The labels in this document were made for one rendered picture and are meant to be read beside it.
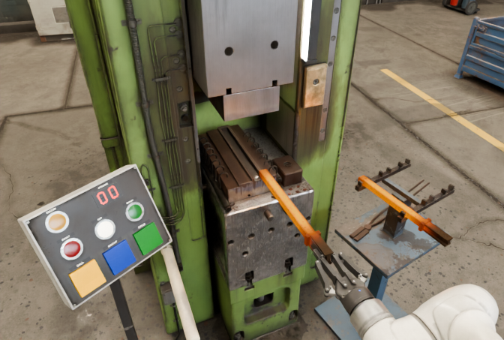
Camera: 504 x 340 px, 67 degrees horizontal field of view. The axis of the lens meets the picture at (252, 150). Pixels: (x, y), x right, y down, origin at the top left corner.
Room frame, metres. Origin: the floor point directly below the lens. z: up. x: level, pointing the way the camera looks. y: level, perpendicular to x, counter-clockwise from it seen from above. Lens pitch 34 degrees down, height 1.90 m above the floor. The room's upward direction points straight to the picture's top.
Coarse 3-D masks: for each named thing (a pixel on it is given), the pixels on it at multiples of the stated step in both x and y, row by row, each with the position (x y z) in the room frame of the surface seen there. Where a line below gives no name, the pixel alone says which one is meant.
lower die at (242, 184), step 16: (240, 128) 1.53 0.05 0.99; (224, 144) 1.40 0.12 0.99; (240, 144) 1.38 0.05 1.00; (224, 160) 1.28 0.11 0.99; (240, 160) 1.26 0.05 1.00; (256, 160) 1.27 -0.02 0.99; (224, 176) 1.18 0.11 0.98; (240, 176) 1.17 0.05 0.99; (224, 192) 1.14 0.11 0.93; (240, 192) 1.12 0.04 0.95; (256, 192) 1.15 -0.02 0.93
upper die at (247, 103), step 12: (216, 96) 1.17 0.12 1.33; (228, 96) 1.11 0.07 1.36; (240, 96) 1.12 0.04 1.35; (252, 96) 1.14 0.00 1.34; (264, 96) 1.16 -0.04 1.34; (276, 96) 1.17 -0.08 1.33; (216, 108) 1.18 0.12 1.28; (228, 108) 1.11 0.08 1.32; (240, 108) 1.12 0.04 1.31; (252, 108) 1.14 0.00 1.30; (264, 108) 1.16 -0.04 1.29; (276, 108) 1.17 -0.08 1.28; (228, 120) 1.11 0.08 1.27
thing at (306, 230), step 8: (264, 176) 1.07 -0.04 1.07; (272, 176) 1.07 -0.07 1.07; (272, 184) 1.03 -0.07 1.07; (272, 192) 1.00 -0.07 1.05; (280, 192) 0.98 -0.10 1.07; (280, 200) 0.94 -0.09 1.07; (288, 200) 0.94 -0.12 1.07; (288, 208) 0.90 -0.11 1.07; (296, 208) 0.90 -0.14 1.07; (296, 216) 0.86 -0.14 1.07; (296, 224) 0.84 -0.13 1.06; (304, 224) 0.83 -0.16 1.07; (304, 232) 0.80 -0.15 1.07; (312, 232) 0.80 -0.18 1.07; (304, 240) 0.78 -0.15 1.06; (320, 240) 0.75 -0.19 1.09; (320, 248) 0.72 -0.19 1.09; (328, 248) 0.72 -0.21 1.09; (328, 256) 0.70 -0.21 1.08
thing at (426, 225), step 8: (360, 176) 1.23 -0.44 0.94; (368, 184) 1.18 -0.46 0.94; (376, 192) 1.14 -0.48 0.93; (384, 192) 1.13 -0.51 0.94; (384, 200) 1.11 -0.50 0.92; (392, 200) 1.08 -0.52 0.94; (400, 208) 1.04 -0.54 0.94; (408, 208) 1.04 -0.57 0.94; (408, 216) 1.01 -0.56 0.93; (416, 216) 1.00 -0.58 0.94; (416, 224) 0.98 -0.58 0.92; (424, 224) 0.96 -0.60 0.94; (432, 224) 0.95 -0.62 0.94; (432, 232) 0.94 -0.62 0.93; (440, 232) 0.92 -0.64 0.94; (440, 240) 0.90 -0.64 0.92; (448, 240) 0.88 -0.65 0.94
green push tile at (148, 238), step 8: (152, 224) 0.87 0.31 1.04; (136, 232) 0.83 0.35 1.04; (144, 232) 0.84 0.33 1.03; (152, 232) 0.85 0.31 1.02; (136, 240) 0.81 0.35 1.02; (144, 240) 0.82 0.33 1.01; (152, 240) 0.83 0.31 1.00; (160, 240) 0.85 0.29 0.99; (144, 248) 0.81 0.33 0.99; (152, 248) 0.82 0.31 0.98
